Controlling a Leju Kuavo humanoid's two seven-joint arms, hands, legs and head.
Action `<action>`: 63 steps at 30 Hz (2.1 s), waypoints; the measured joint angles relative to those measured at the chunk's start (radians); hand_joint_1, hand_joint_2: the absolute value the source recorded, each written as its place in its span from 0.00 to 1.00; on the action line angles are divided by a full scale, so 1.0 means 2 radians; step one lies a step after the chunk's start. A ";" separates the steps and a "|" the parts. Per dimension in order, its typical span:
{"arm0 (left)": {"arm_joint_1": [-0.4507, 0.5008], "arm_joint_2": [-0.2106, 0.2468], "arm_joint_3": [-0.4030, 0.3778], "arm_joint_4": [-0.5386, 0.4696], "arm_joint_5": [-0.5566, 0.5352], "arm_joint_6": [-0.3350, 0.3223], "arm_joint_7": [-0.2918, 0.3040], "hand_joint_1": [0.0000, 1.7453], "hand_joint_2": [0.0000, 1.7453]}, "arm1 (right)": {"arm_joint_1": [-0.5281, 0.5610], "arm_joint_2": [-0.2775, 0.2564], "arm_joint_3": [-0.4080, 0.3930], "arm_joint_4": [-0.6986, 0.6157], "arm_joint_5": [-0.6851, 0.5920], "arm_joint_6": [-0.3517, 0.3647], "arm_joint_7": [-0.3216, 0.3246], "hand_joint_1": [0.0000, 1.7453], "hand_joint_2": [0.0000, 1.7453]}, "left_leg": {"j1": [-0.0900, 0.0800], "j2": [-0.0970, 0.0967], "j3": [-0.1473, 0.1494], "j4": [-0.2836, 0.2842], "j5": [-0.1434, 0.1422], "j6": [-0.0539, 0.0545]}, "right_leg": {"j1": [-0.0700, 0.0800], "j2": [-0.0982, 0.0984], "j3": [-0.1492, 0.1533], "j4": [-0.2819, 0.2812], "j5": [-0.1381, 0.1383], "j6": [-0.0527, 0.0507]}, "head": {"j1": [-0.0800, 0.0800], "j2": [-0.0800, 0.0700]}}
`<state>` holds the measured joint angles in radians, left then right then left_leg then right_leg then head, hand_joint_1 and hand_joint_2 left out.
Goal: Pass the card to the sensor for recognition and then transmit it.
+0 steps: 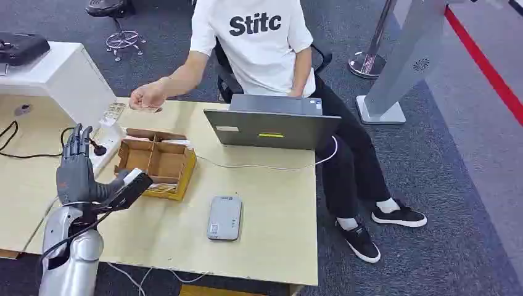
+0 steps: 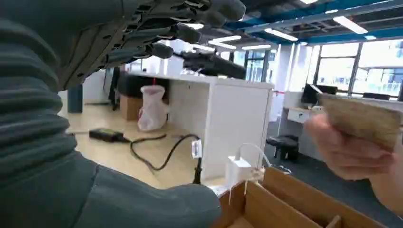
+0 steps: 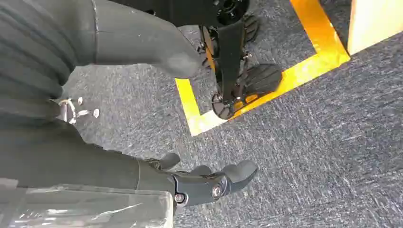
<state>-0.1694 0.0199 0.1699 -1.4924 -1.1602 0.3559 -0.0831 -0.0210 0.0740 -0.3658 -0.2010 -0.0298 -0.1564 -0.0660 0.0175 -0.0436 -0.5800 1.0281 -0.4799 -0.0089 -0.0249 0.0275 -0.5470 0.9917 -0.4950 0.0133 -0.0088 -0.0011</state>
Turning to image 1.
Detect white cabinet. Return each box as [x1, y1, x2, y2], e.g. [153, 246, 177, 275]
[0, 41, 118, 128]

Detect black power cable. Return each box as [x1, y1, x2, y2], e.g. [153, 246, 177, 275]
[0, 120, 75, 160]

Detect grey laptop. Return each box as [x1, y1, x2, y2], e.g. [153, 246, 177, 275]
[203, 93, 342, 152]

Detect grey kiosk stand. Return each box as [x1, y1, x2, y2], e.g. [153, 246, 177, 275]
[355, 0, 467, 125]

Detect red barrier belt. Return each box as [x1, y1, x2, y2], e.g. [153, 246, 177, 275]
[444, 6, 523, 126]

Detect person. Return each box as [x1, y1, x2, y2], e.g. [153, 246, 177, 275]
[128, 0, 428, 265]

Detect wooden card box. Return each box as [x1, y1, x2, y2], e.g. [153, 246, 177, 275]
[113, 128, 197, 202]

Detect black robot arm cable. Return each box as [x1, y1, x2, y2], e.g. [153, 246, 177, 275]
[39, 199, 120, 262]

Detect printed card stack in box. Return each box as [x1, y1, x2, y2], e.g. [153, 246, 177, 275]
[147, 183, 179, 194]

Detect white laptop cable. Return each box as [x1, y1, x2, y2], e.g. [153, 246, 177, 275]
[196, 136, 339, 171]

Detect black stool with chrome base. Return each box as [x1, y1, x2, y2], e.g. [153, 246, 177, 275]
[84, 0, 147, 63]

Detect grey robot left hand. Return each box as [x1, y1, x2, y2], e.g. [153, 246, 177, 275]
[56, 123, 130, 205]

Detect person's right hand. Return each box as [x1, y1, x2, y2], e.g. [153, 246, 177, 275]
[128, 80, 168, 111]

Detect white power strip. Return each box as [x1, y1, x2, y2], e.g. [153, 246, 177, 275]
[87, 122, 126, 175]

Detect black white wrist camera box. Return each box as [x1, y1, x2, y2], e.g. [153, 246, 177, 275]
[107, 167, 154, 212]

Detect black device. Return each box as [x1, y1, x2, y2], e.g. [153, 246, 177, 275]
[0, 32, 51, 67]

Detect clear plastic card holder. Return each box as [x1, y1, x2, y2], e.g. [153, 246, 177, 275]
[99, 102, 126, 128]

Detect chrome stanchion post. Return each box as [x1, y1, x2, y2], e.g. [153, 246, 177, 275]
[347, 0, 398, 80]

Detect yellow wooden board under desk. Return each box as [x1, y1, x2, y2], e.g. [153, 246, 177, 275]
[179, 284, 268, 296]

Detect grey flat card reader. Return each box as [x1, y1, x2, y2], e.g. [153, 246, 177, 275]
[207, 195, 243, 242]

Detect black office chair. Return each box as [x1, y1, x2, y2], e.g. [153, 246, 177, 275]
[213, 38, 333, 104]

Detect white cables under desk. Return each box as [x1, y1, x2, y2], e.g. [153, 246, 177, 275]
[106, 262, 207, 296]

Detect black power plug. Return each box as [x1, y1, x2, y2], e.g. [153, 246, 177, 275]
[88, 138, 109, 157]

